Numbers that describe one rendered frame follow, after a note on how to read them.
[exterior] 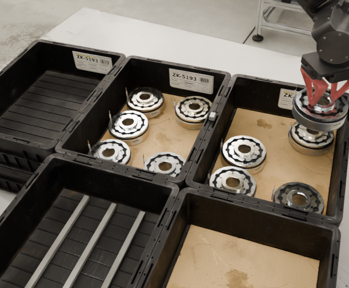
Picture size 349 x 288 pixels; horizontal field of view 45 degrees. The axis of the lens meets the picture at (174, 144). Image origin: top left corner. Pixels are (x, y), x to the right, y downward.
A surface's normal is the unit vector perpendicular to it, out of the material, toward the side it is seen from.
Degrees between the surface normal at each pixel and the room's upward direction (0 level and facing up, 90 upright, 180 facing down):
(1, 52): 0
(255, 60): 0
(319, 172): 0
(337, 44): 91
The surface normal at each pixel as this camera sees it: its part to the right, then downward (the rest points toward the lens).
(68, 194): -0.04, -0.71
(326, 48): -0.44, 0.65
